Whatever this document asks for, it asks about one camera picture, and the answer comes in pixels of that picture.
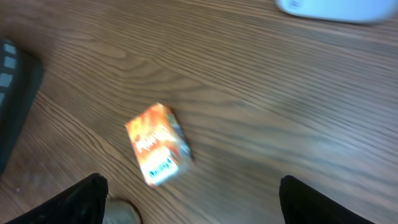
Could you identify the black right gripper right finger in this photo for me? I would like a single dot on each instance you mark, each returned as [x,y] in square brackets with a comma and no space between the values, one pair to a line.
[301,204]

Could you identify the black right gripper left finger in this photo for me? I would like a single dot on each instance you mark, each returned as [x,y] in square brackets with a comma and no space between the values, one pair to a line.
[82,203]

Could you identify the orange white small box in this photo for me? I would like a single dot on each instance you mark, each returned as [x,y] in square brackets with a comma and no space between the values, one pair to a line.
[159,144]

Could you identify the green lid jar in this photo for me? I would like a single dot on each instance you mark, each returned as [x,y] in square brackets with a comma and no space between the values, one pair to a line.
[120,212]

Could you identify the white barcode scanner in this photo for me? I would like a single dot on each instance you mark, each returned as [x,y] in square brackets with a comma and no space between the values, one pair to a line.
[350,11]

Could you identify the grey plastic mesh basket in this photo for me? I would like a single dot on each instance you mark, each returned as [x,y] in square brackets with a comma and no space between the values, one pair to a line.
[21,77]

